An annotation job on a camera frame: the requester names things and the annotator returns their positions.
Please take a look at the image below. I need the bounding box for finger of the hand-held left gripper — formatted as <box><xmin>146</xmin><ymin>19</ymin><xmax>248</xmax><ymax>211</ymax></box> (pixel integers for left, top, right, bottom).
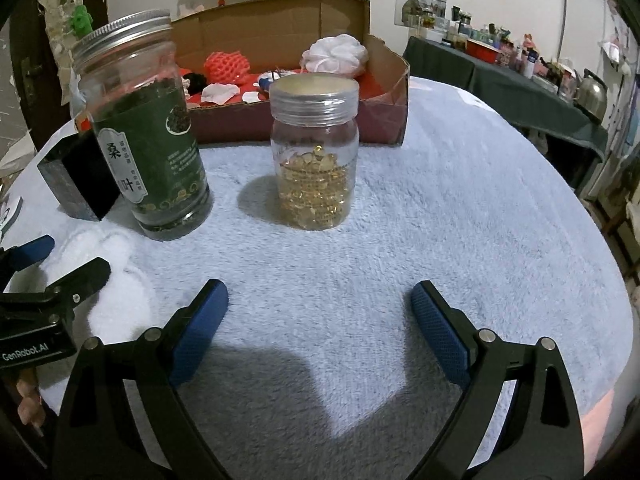
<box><xmin>0</xmin><ymin>256</ymin><xmax>112</xmax><ymax>326</ymax></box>
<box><xmin>0</xmin><ymin>234</ymin><xmax>56</xmax><ymax>286</ymax></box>

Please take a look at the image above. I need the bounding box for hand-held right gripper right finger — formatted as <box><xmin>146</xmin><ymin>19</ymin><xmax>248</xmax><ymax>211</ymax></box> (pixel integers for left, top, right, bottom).
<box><xmin>405</xmin><ymin>280</ymin><xmax>588</xmax><ymax>480</ymax></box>

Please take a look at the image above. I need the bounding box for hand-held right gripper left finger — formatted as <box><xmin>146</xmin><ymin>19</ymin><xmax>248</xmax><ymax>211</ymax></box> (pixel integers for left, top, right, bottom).
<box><xmin>50</xmin><ymin>279</ymin><xmax>230</xmax><ymax>480</ymax></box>

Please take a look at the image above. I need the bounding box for orange foam mesh net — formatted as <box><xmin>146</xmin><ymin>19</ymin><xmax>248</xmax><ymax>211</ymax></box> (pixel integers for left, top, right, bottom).
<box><xmin>203</xmin><ymin>50</ymin><xmax>251</xmax><ymax>85</ymax></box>

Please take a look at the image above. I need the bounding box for white mesh bath pouf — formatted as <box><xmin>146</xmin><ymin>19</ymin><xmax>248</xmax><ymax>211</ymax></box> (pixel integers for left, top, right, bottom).
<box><xmin>300</xmin><ymin>34</ymin><xmax>370</xmax><ymax>79</ymax></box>

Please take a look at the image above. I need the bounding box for cardboard box with red inside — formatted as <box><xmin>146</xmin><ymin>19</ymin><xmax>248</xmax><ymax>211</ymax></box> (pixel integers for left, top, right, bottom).
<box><xmin>170</xmin><ymin>0</ymin><xmax>412</xmax><ymax>147</ymax></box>

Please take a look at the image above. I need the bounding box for person's left hand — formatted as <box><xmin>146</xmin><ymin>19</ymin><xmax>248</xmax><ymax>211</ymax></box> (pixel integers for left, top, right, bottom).
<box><xmin>12</xmin><ymin>370</ymin><xmax>46</xmax><ymax>431</ymax></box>

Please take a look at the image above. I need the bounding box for black box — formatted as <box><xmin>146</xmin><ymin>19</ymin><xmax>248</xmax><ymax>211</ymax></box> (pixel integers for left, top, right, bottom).
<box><xmin>37</xmin><ymin>125</ymin><xmax>121</xmax><ymax>222</ymax></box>

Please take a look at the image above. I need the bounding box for tall jar with green label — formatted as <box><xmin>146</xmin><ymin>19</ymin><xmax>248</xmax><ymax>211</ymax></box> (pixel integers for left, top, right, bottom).
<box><xmin>71</xmin><ymin>9</ymin><xmax>215</xmax><ymax>241</ymax></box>

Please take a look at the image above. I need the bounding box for pink bed sheet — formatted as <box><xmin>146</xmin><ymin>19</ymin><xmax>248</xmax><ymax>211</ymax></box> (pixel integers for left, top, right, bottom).
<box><xmin>580</xmin><ymin>385</ymin><xmax>626</xmax><ymax>461</ymax></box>

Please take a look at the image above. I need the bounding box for dark wooden door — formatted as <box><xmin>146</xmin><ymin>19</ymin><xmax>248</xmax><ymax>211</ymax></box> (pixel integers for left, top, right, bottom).
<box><xmin>0</xmin><ymin>0</ymin><xmax>108</xmax><ymax>171</ymax></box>

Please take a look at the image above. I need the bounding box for cream hanging organizer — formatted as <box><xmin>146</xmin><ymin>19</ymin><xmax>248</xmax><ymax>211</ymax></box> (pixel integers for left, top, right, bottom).
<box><xmin>44</xmin><ymin>0</ymin><xmax>93</xmax><ymax>106</ymax></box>

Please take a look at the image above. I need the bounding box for small jar of yellow capsules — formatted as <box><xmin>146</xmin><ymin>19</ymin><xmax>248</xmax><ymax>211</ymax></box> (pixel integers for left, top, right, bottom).
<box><xmin>269</xmin><ymin>74</ymin><xmax>361</xmax><ymax>232</ymax></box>

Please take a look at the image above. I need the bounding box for green toy figure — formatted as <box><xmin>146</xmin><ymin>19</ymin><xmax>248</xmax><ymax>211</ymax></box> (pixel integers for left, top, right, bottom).
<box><xmin>70</xmin><ymin>4</ymin><xmax>93</xmax><ymax>36</ymax></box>

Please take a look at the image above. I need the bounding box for table with green cloth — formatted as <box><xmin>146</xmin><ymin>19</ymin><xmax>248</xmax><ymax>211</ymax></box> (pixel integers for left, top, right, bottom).
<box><xmin>402</xmin><ymin>35</ymin><xmax>608</xmax><ymax>181</ymax></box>

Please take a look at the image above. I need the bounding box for steel kettle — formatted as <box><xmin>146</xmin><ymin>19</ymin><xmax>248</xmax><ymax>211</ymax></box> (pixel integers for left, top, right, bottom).
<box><xmin>572</xmin><ymin>70</ymin><xmax>608</xmax><ymax>122</ymax></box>

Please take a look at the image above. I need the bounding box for red basin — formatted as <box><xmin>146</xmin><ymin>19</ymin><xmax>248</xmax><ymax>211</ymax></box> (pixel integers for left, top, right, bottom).
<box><xmin>466</xmin><ymin>39</ymin><xmax>501</xmax><ymax>58</ymax></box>

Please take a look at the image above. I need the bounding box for row of cosmetic bottles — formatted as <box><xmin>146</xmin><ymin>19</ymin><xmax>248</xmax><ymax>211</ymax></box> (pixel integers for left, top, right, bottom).
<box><xmin>402</xmin><ymin>0</ymin><xmax>576</xmax><ymax>101</ymax></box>

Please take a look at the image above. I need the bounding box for white fridge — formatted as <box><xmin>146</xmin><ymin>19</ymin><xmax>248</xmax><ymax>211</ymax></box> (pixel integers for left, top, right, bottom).
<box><xmin>557</xmin><ymin>0</ymin><xmax>640</xmax><ymax>126</ymax></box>

